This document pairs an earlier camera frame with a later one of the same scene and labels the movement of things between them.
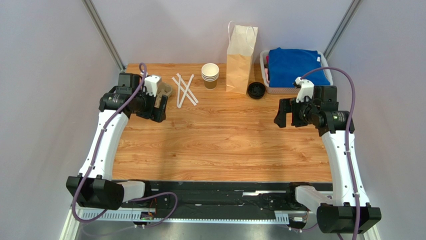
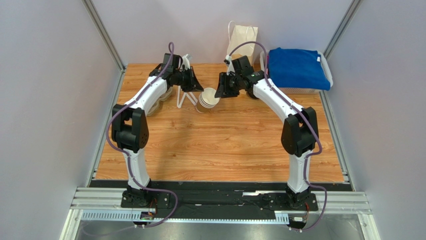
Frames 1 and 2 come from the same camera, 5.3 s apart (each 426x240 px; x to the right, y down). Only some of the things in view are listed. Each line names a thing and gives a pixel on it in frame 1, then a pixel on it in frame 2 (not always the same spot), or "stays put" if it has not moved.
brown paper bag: (241, 44) stays put
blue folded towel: (286, 64) stays put
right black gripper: (296, 113) to (228, 85)
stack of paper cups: (210, 73) to (207, 100)
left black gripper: (155, 114) to (191, 87)
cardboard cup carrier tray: (162, 88) stays put
